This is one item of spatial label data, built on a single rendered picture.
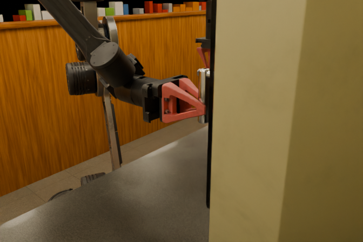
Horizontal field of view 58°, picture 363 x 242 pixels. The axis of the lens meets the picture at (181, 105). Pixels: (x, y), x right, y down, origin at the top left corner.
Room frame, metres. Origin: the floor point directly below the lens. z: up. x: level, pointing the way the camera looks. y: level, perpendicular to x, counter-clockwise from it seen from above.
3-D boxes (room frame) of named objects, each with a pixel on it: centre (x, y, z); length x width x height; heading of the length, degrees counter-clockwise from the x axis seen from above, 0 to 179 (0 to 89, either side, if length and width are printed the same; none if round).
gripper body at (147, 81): (0.56, 0.05, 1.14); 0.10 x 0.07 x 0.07; 139
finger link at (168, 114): (0.52, -0.01, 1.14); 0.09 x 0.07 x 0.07; 49
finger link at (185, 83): (0.51, -0.01, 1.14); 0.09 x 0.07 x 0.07; 49
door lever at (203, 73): (0.48, -0.05, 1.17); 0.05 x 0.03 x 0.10; 49
